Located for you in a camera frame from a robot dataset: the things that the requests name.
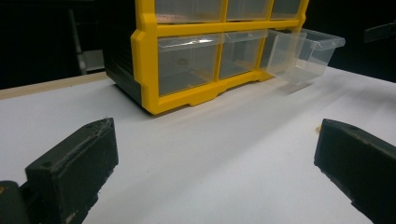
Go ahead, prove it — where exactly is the dark bar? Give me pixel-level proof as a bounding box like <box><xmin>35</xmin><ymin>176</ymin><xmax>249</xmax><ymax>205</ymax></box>
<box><xmin>363</xmin><ymin>21</ymin><xmax>396</xmax><ymax>44</ymax></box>

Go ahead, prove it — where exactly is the metal stand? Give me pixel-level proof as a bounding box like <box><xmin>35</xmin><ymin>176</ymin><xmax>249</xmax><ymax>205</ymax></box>
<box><xmin>67</xmin><ymin>8</ymin><xmax>106</xmax><ymax>77</ymax></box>

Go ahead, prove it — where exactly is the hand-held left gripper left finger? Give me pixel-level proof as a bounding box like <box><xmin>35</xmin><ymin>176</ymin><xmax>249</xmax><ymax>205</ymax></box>
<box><xmin>24</xmin><ymin>117</ymin><xmax>120</xmax><ymax>224</ymax></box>

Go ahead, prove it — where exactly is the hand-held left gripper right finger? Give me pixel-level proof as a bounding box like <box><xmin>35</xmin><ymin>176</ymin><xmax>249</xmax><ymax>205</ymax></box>
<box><xmin>313</xmin><ymin>118</ymin><xmax>396</xmax><ymax>224</ymax></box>

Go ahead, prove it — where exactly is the clear plastic drawer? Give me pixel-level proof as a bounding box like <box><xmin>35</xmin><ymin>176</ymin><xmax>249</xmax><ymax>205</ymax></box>
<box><xmin>219</xmin><ymin>29</ymin><xmax>269</xmax><ymax>80</ymax></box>
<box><xmin>154</xmin><ymin>0</ymin><xmax>226</xmax><ymax>24</ymax></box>
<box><xmin>226</xmin><ymin>0</ymin><xmax>275</xmax><ymax>21</ymax></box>
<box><xmin>157</xmin><ymin>33</ymin><xmax>225</xmax><ymax>97</ymax></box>
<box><xmin>265</xmin><ymin>27</ymin><xmax>347</xmax><ymax>86</ymax></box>
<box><xmin>270</xmin><ymin>0</ymin><xmax>303</xmax><ymax>21</ymax></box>

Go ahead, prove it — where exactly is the yellow drawer cabinet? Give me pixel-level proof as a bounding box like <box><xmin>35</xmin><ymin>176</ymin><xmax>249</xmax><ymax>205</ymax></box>
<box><xmin>102</xmin><ymin>0</ymin><xmax>310</xmax><ymax>116</ymax></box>

